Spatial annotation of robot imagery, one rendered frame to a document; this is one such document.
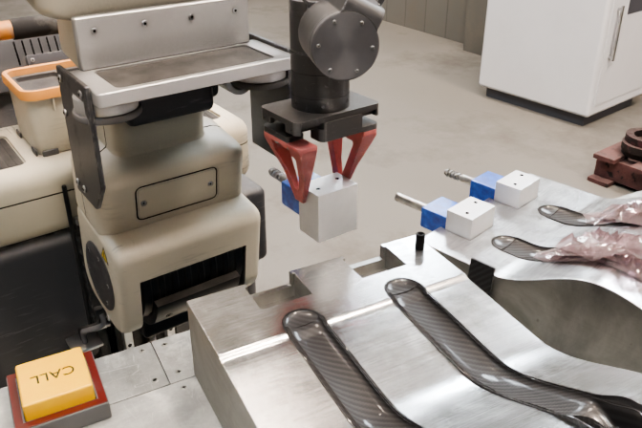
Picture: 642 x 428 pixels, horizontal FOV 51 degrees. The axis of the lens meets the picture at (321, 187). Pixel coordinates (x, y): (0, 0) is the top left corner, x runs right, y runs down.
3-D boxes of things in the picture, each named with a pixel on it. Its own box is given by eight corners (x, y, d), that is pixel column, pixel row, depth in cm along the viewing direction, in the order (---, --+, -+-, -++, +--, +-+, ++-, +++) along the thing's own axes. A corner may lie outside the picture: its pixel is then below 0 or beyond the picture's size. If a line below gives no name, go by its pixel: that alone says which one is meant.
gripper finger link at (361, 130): (376, 193, 72) (379, 108, 67) (322, 212, 68) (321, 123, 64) (337, 172, 76) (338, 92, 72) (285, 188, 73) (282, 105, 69)
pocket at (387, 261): (338, 286, 72) (339, 256, 70) (381, 272, 74) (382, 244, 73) (360, 309, 69) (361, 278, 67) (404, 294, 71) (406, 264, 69)
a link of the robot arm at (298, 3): (342, -21, 65) (283, -19, 64) (361, -10, 59) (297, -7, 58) (341, 50, 68) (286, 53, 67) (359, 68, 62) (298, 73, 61)
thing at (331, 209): (253, 197, 79) (250, 154, 77) (289, 185, 82) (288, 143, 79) (318, 244, 70) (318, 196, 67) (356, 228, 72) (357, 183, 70)
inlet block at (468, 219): (383, 221, 90) (385, 184, 87) (407, 208, 93) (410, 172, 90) (467, 259, 81) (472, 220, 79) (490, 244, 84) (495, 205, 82)
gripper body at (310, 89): (380, 119, 68) (382, 47, 65) (296, 142, 63) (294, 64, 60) (340, 103, 73) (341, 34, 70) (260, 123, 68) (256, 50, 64)
